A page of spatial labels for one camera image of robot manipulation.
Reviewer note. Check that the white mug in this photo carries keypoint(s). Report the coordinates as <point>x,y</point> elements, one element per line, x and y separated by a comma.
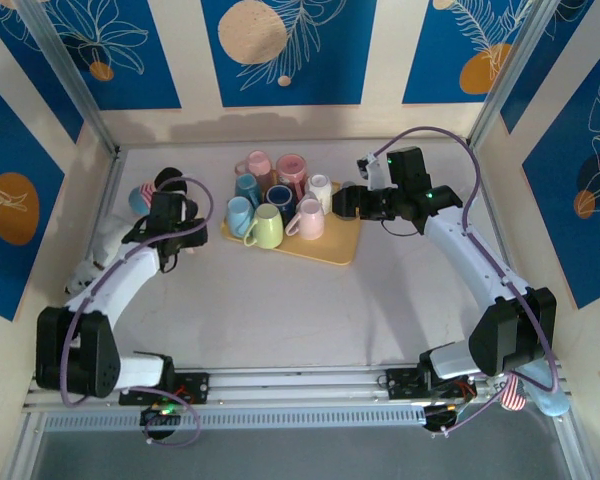
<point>319,186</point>

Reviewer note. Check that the pale pink mug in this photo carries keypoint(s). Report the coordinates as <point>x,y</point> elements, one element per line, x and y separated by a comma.
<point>309,217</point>

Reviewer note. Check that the pink floral mug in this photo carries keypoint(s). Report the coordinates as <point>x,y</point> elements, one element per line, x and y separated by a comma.
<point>291,170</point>

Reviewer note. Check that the light blue mug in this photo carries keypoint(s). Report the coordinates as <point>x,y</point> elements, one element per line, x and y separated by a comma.
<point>239,215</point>

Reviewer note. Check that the navy blue mug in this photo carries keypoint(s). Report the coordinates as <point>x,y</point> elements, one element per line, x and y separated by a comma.
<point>279,196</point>

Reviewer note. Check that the light green mug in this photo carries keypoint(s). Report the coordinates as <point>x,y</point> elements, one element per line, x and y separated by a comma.
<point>269,225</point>

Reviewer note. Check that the teal blue mug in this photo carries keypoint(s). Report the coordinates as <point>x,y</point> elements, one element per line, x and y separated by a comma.
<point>247,186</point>

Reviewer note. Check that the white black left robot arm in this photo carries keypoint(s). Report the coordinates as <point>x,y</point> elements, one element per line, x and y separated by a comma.
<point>125,280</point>

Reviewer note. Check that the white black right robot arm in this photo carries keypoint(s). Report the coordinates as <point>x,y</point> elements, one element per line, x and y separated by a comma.
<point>460,250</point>

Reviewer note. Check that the light pink mug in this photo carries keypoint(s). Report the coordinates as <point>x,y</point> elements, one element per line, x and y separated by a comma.
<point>259,165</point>

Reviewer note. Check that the yellow plastic tray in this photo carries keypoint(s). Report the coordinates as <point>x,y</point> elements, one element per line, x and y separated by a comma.
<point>325,247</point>

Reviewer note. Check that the striped blue pink cup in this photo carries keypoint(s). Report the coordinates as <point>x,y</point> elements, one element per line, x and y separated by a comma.
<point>141,199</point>

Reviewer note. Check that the black round cloth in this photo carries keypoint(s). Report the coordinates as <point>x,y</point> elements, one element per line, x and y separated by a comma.
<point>171,177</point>

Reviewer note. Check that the black electronics board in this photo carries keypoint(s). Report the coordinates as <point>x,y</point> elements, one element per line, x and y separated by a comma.
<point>437,417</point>
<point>155,414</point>

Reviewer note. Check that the red white striped sock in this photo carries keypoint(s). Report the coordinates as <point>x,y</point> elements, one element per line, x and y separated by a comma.
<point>512,397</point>

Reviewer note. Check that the light blue cloth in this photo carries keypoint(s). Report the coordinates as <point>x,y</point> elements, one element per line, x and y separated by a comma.
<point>550,400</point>

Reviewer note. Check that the aluminium side rail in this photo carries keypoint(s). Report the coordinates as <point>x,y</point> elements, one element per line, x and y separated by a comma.
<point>111,175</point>
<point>575,450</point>

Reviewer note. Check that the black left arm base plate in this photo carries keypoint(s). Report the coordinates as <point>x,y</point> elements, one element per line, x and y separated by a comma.
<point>195,385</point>

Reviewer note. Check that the aluminium frame post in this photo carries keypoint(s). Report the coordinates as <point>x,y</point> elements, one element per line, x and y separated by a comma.
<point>510,75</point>
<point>72,75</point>

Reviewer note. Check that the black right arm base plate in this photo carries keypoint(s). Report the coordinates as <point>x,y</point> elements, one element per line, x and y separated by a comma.
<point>400,382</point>

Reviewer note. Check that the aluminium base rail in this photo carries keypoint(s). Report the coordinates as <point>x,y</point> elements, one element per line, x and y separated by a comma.
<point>290,382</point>

